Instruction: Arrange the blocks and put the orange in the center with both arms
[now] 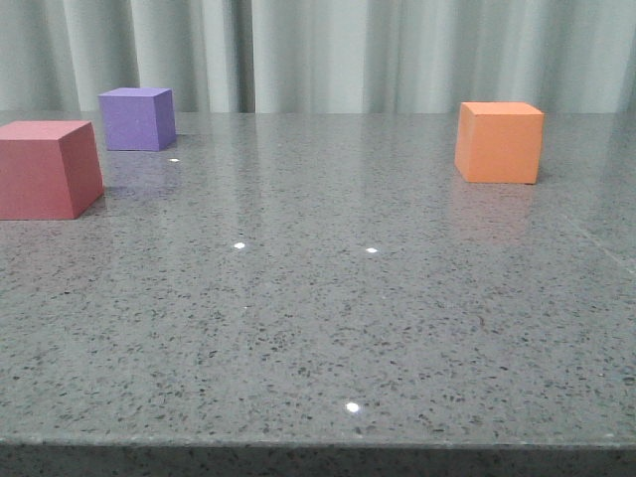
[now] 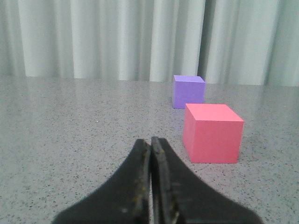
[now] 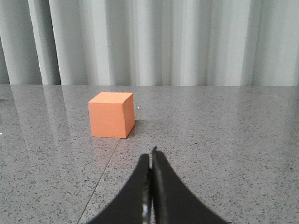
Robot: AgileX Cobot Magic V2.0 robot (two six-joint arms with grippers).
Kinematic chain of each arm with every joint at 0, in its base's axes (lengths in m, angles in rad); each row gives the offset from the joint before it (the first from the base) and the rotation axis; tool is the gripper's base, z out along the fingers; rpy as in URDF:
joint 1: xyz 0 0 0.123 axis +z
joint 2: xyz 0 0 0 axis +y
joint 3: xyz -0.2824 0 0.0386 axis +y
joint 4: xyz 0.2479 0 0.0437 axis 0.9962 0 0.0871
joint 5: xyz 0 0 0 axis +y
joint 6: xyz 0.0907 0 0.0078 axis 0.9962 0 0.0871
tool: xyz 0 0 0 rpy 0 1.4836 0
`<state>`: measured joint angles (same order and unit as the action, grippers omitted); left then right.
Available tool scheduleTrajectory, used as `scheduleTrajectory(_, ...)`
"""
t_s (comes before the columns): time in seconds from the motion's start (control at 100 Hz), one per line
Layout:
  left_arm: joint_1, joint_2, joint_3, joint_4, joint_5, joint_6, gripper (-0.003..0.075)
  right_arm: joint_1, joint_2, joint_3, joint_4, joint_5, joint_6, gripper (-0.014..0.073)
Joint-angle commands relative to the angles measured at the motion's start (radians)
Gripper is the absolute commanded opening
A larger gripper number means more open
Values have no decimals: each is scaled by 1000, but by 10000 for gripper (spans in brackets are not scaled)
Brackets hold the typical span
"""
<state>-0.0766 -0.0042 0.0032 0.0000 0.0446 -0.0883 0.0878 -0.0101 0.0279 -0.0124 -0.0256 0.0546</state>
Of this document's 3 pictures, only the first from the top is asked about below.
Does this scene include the orange foam cube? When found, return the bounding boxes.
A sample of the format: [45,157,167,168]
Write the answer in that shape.
[455,101,545,184]

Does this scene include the purple foam cube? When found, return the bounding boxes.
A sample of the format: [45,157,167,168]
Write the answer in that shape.
[98,87,177,151]

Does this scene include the red foam cube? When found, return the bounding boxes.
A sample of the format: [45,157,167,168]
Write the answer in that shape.
[1,120,104,220]

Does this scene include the pale green curtain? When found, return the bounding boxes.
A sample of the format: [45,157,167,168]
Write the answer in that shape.
[1,1,635,113]

